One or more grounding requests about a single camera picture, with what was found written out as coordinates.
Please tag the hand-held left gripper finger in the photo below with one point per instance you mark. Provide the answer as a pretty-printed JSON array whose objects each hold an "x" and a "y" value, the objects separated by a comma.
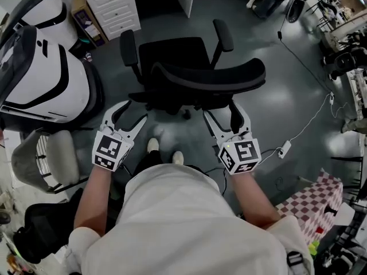
[
  {"x": 110, "y": 119},
  {"x": 133, "y": 132}
]

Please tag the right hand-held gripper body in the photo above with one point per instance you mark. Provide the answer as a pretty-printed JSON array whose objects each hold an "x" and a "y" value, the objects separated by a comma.
[{"x": 242, "y": 155}]

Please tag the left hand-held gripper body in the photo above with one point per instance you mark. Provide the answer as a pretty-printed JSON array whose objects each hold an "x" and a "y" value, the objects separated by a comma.
[{"x": 110, "y": 150}]

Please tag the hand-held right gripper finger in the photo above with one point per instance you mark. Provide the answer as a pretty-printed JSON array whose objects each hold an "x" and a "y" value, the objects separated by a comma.
[
  {"x": 245, "y": 122},
  {"x": 216, "y": 132}
]

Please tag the black office chair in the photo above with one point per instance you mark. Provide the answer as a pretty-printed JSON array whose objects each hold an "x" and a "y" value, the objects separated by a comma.
[{"x": 177, "y": 53}]

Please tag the person's left forearm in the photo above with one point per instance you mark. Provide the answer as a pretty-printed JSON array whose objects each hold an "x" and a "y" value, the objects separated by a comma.
[{"x": 91, "y": 196}]

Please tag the person's right forearm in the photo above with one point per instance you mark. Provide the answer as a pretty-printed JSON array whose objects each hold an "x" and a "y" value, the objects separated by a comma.
[{"x": 246, "y": 199}]

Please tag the beige padded chair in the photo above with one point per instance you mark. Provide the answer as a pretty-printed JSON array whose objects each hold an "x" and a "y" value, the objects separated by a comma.
[{"x": 63, "y": 156}]

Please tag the person's left white shoe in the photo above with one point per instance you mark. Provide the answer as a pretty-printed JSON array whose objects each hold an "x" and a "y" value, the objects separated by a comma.
[{"x": 152, "y": 145}]

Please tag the person's white shoe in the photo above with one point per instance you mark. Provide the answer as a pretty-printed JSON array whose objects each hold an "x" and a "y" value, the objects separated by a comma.
[
  {"x": 152, "y": 145},
  {"x": 178, "y": 157}
]

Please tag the person's black trousers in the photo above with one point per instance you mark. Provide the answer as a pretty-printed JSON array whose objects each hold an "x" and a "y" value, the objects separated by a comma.
[{"x": 150, "y": 159}]

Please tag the white power strip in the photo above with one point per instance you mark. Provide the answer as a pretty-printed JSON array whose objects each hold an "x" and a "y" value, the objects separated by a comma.
[{"x": 285, "y": 148}]

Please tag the person's right white shoe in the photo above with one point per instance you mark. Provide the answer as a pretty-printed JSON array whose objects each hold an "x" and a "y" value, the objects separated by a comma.
[{"x": 178, "y": 157}]

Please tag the small red white can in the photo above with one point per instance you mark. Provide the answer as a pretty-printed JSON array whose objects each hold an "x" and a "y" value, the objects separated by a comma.
[{"x": 88, "y": 57}]

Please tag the red checkered cloth table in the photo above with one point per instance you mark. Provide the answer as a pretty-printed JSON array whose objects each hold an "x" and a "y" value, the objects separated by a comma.
[{"x": 312, "y": 202}]

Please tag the white black pod machine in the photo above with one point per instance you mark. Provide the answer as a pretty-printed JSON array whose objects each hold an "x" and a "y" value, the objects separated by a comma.
[
  {"x": 48, "y": 10},
  {"x": 37, "y": 76}
]

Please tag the person's white shirt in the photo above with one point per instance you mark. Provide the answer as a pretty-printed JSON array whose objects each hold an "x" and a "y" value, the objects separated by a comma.
[{"x": 177, "y": 216}]

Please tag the white plug adapter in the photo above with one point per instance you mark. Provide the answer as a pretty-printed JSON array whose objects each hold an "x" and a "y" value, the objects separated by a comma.
[{"x": 331, "y": 97}]

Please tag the cardboard box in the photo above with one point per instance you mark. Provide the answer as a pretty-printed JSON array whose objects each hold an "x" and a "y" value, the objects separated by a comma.
[{"x": 86, "y": 21}]

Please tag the small red cube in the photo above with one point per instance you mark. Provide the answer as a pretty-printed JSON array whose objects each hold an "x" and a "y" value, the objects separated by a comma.
[{"x": 319, "y": 230}]

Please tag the black round device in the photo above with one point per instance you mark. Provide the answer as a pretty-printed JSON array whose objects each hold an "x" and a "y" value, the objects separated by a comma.
[{"x": 344, "y": 62}]

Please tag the cluttered white workbench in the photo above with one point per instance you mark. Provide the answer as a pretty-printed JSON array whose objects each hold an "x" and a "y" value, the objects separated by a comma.
[{"x": 358, "y": 96}]

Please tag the green yellow toy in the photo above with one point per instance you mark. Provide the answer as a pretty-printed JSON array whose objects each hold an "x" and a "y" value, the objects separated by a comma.
[{"x": 314, "y": 248}]

